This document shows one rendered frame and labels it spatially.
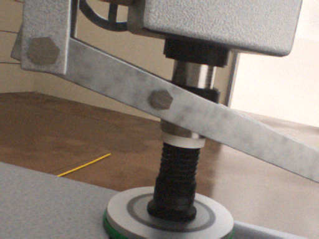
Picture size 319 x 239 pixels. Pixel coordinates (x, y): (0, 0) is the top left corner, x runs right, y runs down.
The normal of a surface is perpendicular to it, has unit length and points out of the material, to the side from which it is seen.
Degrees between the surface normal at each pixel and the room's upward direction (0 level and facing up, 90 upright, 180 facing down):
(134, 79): 90
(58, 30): 90
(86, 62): 90
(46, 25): 90
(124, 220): 0
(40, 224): 0
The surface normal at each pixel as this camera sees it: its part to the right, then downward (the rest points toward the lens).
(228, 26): 0.27, 0.29
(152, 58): -0.33, 0.19
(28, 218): 0.17, -0.95
